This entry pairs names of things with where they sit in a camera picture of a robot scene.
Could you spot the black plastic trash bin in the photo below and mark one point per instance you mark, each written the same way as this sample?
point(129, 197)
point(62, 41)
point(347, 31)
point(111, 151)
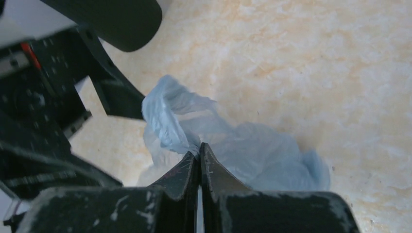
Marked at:
point(127, 25)

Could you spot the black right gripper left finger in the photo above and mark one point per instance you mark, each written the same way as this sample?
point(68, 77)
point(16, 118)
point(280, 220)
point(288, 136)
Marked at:
point(169, 205)

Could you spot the light blue plastic trash bag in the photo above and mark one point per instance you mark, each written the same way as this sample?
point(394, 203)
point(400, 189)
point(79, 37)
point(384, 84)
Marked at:
point(179, 121)

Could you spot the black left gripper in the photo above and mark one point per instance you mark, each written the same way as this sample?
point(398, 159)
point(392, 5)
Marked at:
point(40, 110)

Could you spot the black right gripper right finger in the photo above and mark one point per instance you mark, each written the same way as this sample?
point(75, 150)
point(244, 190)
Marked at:
point(231, 207)

